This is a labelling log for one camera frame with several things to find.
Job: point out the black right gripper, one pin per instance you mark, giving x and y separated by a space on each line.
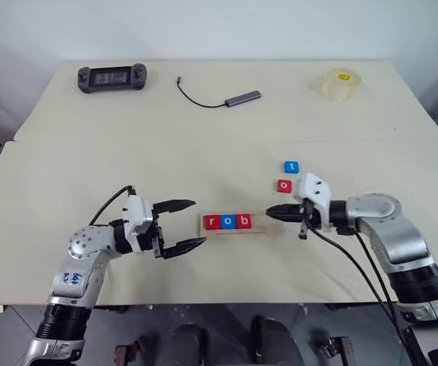
310 217

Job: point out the rusty brown metal bracket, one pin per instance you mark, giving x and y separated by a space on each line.
123 356
341 350

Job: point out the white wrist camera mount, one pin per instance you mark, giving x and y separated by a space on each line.
314 190
137 213

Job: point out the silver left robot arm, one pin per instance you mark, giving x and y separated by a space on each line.
85 244

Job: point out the wooden letter tray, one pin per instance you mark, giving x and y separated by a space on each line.
268 228

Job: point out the clear tape roll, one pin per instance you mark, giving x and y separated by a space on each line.
337 85

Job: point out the black handheld game console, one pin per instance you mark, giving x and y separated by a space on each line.
111 78

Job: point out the red block letter r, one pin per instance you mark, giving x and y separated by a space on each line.
211 222

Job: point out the dark rounded shape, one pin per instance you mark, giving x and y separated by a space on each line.
276 343
188 347

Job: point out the red block letter o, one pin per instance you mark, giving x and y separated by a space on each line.
284 186

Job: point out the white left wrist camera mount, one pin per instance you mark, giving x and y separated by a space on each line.
137 213

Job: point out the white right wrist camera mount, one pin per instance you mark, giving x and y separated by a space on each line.
314 190

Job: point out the blue block letter o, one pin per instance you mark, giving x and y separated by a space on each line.
228 221

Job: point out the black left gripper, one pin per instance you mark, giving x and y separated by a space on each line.
157 236

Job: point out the blue block letter t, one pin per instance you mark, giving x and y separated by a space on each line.
291 167

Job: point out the red block letter b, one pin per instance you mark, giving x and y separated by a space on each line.
244 220

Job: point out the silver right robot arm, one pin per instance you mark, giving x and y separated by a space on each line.
398 236

